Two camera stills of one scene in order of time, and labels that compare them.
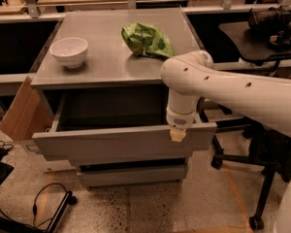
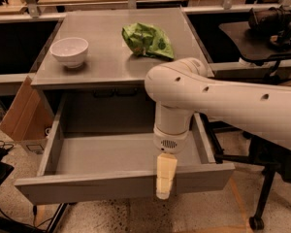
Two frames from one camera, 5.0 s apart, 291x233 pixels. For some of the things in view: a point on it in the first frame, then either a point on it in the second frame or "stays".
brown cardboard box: (27, 114) stays
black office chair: (280, 156) stays
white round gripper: (180, 120) to (169, 143)
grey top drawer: (106, 124) to (101, 165)
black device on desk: (276, 25) stays
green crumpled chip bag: (147, 41) stays
